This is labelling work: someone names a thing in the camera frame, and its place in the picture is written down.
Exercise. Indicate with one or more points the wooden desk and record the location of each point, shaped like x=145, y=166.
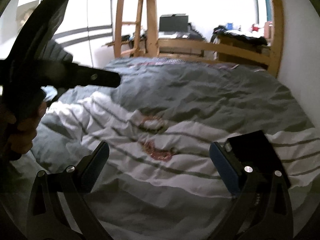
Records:
x=127, y=42

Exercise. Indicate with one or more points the grey white striped duvet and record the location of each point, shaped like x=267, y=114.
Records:
x=159, y=181

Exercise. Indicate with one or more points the white sliding wardrobe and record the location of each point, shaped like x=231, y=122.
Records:
x=87, y=26

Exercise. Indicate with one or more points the red item on dresser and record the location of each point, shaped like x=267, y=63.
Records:
x=255, y=27

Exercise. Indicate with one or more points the blue box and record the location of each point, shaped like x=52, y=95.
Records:
x=229, y=26

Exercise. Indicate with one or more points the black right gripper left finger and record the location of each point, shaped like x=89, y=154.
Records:
x=46, y=218

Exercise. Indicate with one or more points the wooden loft bed frame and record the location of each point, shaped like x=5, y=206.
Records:
x=223, y=49

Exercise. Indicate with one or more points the person's left hand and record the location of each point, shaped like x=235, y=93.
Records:
x=17, y=136

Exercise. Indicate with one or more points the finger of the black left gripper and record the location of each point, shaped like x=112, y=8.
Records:
x=69, y=75

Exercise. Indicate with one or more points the black computer monitor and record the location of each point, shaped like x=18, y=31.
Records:
x=173, y=23

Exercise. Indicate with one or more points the wooden ladder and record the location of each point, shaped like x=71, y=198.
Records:
x=136, y=22

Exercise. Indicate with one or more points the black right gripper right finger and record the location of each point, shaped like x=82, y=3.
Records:
x=261, y=206

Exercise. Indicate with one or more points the dark clothes pile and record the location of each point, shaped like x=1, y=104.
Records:
x=222, y=31

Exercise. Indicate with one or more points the dark jacket on chair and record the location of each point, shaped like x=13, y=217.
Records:
x=53, y=51

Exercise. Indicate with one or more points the black jewelry box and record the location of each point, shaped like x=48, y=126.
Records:
x=255, y=151

